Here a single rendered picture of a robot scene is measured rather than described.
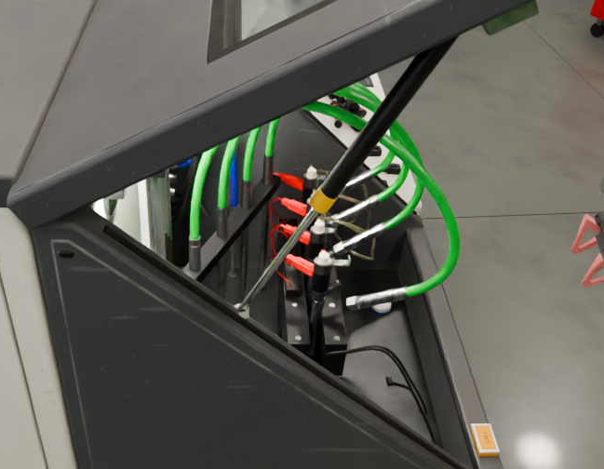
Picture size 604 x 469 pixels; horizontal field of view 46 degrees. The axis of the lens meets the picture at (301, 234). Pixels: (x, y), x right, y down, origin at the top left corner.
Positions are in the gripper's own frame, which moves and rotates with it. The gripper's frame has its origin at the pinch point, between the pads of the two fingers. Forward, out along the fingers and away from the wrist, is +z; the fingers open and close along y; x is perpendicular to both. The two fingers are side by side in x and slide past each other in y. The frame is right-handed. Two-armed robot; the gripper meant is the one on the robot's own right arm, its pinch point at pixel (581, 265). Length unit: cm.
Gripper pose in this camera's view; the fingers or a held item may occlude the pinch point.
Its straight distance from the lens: 145.0
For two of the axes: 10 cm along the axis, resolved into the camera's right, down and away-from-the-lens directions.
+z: -5.2, 6.4, 5.6
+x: 8.5, 4.6, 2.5
